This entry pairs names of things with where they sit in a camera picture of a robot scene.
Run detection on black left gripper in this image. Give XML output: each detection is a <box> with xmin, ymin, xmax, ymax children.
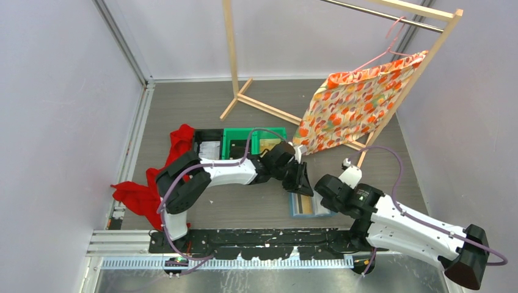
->
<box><xmin>272</xmin><ymin>161</ymin><xmax>314</xmax><ymax>197</ymax></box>

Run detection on blue card holder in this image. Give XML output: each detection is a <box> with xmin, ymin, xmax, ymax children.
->
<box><xmin>290</xmin><ymin>191</ymin><xmax>336</xmax><ymax>219</ymax></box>

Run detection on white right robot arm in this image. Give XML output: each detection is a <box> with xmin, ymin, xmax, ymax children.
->
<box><xmin>315</xmin><ymin>175</ymin><xmax>489</xmax><ymax>290</ymax></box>

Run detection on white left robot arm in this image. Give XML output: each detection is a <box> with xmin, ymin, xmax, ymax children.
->
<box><xmin>155</xmin><ymin>142</ymin><xmax>313</xmax><ymax>253</ymax></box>

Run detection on gold cards stack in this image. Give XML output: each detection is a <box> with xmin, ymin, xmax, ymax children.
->
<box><xmin>259</xmin><ymin>139</ymin><xmax>283</xmax><ymax>153</ymax></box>

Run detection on green bin with gold cards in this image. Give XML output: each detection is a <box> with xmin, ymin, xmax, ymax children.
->
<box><xmin>249</xmin><ymin>128</ymin><xmax>287</xmax><ymax>154</ymax></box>

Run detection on green bin with dark cards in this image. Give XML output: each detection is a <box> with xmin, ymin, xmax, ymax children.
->
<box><xmin>221</xmin><ymin>128</ymin><xmax>252</xmax><ymax>160</ymax></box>

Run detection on white cards in black bin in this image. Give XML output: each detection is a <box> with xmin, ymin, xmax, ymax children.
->
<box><xmin>199</xmin><ymin>141</ymin><xmax>221</xmax><ymax>160</ymax></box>

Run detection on floral orange fabric bag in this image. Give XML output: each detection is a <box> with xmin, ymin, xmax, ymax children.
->
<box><xmin>292</xmin><ymin>51</ymin><xmax>427</xmax><ymax>154</ymax></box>

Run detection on black plastic bin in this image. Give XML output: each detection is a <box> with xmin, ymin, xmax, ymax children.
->
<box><xmin>192</xmin><ymin>128</ymin><xmax>224</xmax><ymax>160</ymax></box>

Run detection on wooden clothes rack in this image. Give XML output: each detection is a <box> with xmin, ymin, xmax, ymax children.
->
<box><xmin>219</xmin><ymin>1</ymin><xmax>464</xmax><ymax>165</ymax></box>

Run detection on red cloth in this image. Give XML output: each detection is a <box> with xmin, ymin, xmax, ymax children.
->
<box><xmin>111</xmin><ymin>123</ymin><xmax>196</xmax><ymax>231</ymax></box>

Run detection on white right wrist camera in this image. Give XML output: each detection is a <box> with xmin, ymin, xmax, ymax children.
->
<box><xmin>338</xmin><ymin>158</ymin><xmax>362</xmax><ymax>189</ymax></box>

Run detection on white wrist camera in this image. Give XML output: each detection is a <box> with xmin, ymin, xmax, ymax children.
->
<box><xmin>289</xmin><ymin>142</ymin><xmax>307</xmax><ymax>163</ymax></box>
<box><xmin>338</xmin><ymin>158</ymin><xmax>362</xmax><ymax>189</ymax></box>

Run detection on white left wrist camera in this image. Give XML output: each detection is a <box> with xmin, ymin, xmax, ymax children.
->
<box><xmin>289</xmin><ymin>142</ymin><xmax>307</xmax><ymax>163</ymax></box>

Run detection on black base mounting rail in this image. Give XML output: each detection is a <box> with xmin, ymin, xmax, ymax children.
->
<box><xmin>173</xmin><ymin>228</ymin><xmax>373</xmax><ymax>261</ymax></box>

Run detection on pink wire hanger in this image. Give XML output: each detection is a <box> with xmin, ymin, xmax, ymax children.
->
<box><xmin>350</xmin><ymin>16</ymin><xmax>410</xmax><ymax>73</ymax></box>

